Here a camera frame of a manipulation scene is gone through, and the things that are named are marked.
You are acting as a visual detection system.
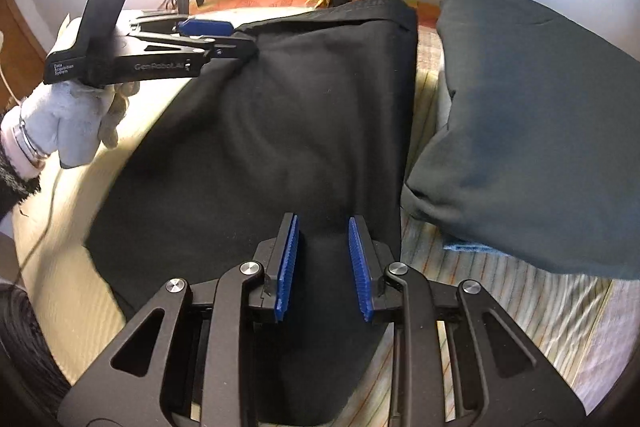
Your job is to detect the black pants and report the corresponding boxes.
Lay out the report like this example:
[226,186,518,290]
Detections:
[82,0,418,427]

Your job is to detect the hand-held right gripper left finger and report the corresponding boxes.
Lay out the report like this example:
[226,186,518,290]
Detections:
[60,212,301,427]

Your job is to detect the folded dark grey pants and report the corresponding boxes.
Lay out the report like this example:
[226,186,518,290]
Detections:
[404,0,640,280]

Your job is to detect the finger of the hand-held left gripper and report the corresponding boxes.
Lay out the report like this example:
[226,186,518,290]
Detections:
[125,34,259,60]
[131,18,235,38]

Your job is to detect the folded blue jeans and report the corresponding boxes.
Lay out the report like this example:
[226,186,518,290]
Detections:
[442,237,506,253]

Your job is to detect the person's left hand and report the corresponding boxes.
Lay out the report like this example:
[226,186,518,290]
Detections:
[20,81,139,168]

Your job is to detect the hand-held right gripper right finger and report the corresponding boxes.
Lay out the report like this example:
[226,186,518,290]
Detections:
[347,216,586,427]

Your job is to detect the thin grey cable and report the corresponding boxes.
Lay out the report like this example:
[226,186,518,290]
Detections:
[16,166,65,285]

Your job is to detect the yellow striped sheet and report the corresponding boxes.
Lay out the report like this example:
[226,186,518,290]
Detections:
[12,7,616,427]

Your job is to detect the dark ribbed cloth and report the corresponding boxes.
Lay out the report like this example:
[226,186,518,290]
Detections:
[0,282,71,410]

